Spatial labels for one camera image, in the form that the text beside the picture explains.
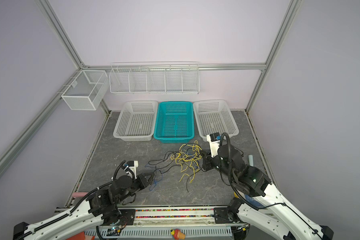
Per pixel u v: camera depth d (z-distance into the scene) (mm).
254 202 450
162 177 807
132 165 706
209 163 572
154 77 995
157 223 726
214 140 551
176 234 667
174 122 1122
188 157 756
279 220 421
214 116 1164
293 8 706
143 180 659
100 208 542
